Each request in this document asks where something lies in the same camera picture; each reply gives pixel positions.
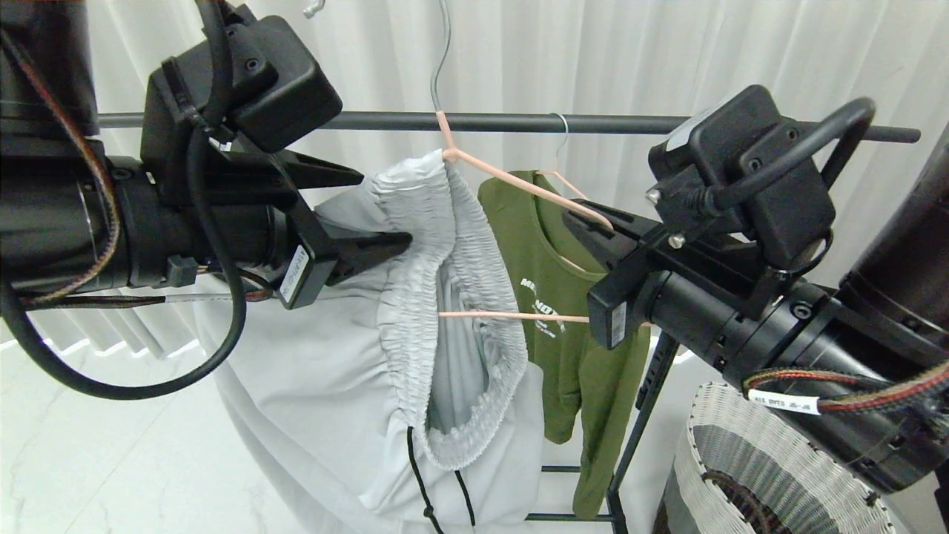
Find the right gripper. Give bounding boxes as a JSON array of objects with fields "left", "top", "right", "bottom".
[{"left": 587, "top": 256, "right": 847, "bottom": 388}]

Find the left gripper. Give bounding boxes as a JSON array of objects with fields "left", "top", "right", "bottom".
[{"left": 111, "top": 151, "right": 414, "bottom": 311}]

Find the green shirt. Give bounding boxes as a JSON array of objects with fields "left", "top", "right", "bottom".
[{"left": 477, "top": 171, "right": 653, "bottom": 521}]

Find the pink clothes hanger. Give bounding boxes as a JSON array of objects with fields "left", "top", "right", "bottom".
[
  {"left": 535, "top": 113, "right": 590, "bottom": 274},
  {"left": 302, "top": 0, "right": 655, "bottom": 327}
]

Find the pale grey garment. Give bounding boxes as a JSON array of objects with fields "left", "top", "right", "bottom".
[{"left": 191, "top": 148, "right": 548, "bottom": 534}]

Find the white laundry basket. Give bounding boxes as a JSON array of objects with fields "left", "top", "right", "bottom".
[{"left": 652, "top": 382, "right": 913, "bottom": 534}]

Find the black clothes rack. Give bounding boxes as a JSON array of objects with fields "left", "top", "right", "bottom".
[{"left": 96, "top": 111, "right": 922, "bottom": 534}]

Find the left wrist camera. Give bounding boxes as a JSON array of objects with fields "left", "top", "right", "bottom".
[{"left": 139, "top": 4, "right": 344, "bottom": 208}]

